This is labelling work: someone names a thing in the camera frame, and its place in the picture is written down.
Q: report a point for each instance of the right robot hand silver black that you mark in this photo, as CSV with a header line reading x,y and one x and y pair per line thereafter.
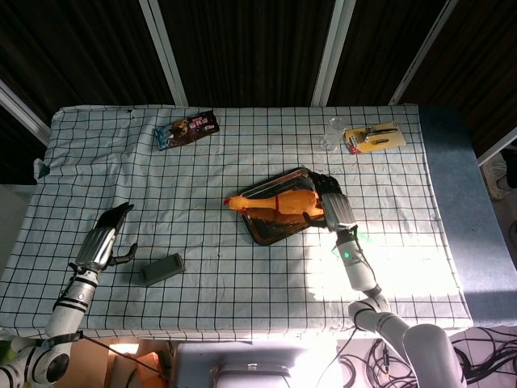
x,y
339,210

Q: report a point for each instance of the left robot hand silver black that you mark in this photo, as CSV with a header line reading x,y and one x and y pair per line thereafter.
x,y
95,242

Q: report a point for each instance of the yellow rubber chicken toy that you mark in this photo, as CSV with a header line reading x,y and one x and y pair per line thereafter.
x,y
291,203

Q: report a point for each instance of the black metal tray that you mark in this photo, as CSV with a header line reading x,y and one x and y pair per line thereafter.
x,y
274,228

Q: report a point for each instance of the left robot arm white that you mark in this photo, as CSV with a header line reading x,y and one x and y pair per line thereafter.
x,y
68,307

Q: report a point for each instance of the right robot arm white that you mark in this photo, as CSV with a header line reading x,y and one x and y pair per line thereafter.
x,y
359,271

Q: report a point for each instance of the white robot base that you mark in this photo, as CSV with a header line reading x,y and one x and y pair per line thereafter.
x,y
242,363

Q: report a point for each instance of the green packet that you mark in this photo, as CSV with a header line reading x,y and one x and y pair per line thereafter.
x,y
362,236

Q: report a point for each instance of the dark grey rectangular box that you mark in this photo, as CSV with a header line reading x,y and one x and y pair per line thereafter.
x,y
161,270

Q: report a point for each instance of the clear plastic cup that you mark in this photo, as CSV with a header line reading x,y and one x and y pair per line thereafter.
x,y
333,135

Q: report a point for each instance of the yellow blister card with tool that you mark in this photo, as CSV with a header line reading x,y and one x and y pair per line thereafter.
x,y
373,138

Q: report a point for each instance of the blue table surface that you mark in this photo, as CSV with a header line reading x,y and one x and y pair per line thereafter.
x,y
460,202

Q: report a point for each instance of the white black checkered tablecloth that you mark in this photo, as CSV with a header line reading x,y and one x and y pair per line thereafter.
x,y
202,161

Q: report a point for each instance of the orange object under table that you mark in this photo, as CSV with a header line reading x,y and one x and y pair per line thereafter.
x,y
147,369

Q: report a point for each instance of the brown snack bag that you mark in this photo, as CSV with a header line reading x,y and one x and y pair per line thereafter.
x,y
187,130

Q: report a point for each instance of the white shoe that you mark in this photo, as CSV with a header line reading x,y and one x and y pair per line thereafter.
x,y
497,175

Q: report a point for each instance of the dark curtain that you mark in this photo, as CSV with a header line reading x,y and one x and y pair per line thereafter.
x,y
250,48

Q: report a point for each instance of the white frame post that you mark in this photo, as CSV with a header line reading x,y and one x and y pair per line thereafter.
x,y
163,52
333,52
498,147
424,52
22,111

